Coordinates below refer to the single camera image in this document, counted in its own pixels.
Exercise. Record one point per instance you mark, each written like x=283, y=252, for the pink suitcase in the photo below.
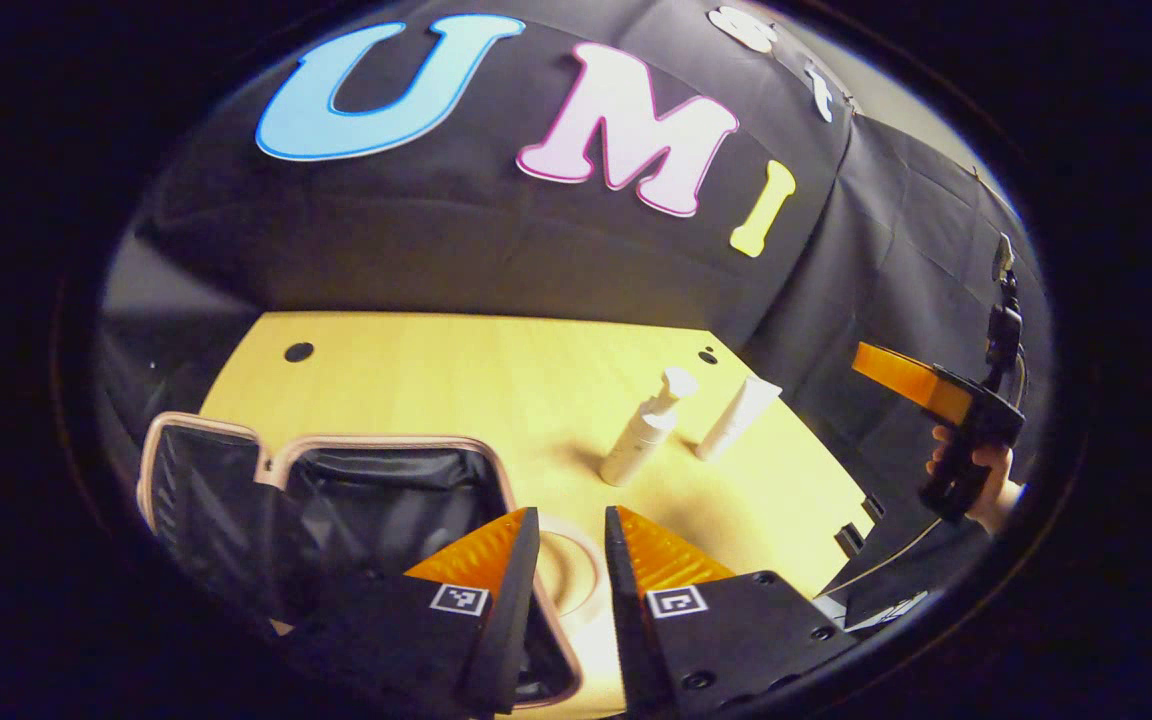
x=376, y=510

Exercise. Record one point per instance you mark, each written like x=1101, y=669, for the white squeeze tube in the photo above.
x=736, y=418

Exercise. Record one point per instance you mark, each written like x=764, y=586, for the black table bracket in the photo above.
x=851, y=540

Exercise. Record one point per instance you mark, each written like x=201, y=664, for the white pump bottle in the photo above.
x=641, y=435

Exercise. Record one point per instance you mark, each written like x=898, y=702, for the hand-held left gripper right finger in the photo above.
x=626, y=620

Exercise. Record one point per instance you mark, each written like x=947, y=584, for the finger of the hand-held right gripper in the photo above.
x=911, y=380

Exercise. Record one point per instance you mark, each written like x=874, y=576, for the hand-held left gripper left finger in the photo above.
x=506, y=620

